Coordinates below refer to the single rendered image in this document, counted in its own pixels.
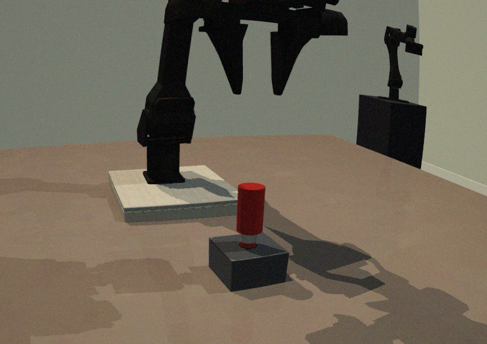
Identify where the red marker cap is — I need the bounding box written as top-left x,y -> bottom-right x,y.
236,183 -> 265,235

